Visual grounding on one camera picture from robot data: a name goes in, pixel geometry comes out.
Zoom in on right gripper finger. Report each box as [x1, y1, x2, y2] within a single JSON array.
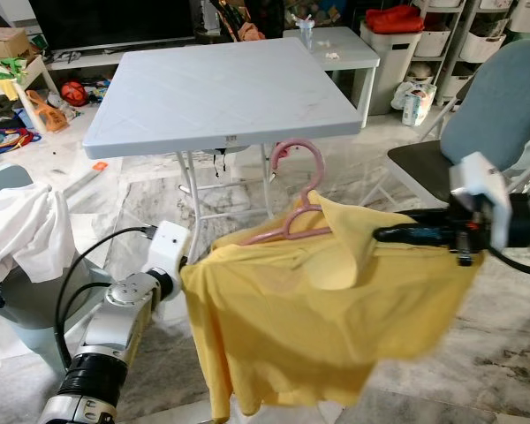
[[374, 223, 450, 246]]

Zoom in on yellow shirt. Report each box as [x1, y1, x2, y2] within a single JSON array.
[[179, 190, 485, 420]]

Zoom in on white shirt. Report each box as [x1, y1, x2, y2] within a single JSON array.
[[0, 183, 76, 285]]

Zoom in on grey folding chair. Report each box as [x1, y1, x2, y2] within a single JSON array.
[[387, 124, 530, 208]]

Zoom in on white plastic bin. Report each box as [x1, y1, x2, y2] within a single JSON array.
[[360, 22, 422, 116]]

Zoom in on shelf unit with white bins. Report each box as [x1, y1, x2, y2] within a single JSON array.
[[415, 0, 530, 89]]

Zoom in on small white table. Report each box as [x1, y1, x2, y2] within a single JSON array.
[[287, 26, 381, 129]]

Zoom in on red cloth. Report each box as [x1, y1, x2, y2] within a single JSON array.
[[365, 4, 425, 34]]

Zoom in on clear cup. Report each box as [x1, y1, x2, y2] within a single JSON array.
[[296, 16, 317, 49]]

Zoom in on white folding table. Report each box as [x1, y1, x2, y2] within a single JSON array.
[[82, 49, 365, 239]]

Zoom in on white stick orange tip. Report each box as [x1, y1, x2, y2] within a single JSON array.
[[64, 161, 110, 202]]

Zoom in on white television stand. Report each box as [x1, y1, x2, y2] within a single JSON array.
[[44, 40, 200, 72]]

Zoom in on red ball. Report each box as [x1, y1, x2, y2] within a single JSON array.
[[60, 79, 89, 107]]

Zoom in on black television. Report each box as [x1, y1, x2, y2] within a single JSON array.
[[28, 0, 195, 52]]

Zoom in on orange toy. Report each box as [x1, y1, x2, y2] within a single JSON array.
[[26, 88, 69, 133]]

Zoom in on light blue kids chair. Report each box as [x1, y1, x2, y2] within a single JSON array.
[[0, 163, 72, 376]]

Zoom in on colourful hoops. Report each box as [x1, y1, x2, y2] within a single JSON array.
[[0, 124, 41, 160]]

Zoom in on cardboard box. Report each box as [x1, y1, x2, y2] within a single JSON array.
[[0, 26, 32, 63]]

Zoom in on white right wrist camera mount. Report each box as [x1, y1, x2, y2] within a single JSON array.
[[449, 152, 513, 257]]

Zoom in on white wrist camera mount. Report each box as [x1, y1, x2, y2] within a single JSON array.
[[146, 221, 193, 275], [449, 152, 513, 257]]

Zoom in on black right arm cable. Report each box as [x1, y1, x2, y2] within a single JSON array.
[[477, 247, 530, 279]]

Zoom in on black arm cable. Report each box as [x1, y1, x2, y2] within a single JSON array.
[[477, 247, 530, 279], [55, 225, 155, 372]]

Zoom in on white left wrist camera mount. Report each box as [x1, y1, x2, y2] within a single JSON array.
[[146, 221, 193, 275]]

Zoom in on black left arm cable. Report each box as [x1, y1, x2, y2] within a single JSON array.
[[55, 225, 155, 372]]

